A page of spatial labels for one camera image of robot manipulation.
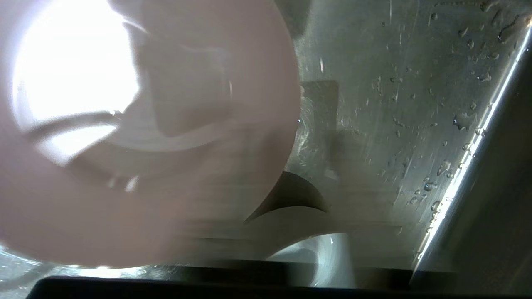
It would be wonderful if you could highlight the pale blue bowl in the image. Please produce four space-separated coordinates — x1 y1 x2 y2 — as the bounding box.
243 206 358 288

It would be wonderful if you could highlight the pale pink bowl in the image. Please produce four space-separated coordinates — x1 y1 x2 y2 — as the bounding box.
0 0 302 268

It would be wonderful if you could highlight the stainless steel sink basin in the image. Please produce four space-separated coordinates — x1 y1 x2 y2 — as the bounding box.
0 0 532 291

